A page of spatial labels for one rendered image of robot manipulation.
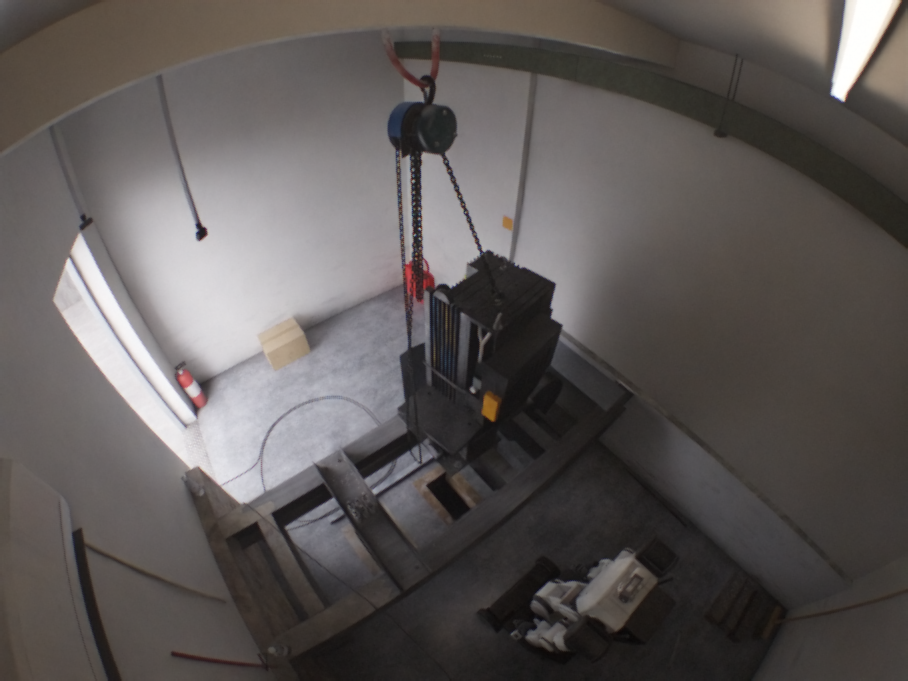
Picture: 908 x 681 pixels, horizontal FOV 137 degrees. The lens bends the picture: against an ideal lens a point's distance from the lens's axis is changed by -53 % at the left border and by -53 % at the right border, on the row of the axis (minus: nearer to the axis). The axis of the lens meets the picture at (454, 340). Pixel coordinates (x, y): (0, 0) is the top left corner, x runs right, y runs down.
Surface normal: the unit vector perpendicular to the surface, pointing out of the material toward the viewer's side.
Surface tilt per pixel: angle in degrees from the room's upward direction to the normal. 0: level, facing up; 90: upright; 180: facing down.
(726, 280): 90
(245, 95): 90
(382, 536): 0
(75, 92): 90
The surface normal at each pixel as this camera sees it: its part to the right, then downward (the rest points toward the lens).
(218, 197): 0.63, 0.57
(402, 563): 0.03, -0.70
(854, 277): -0.78, 0.43
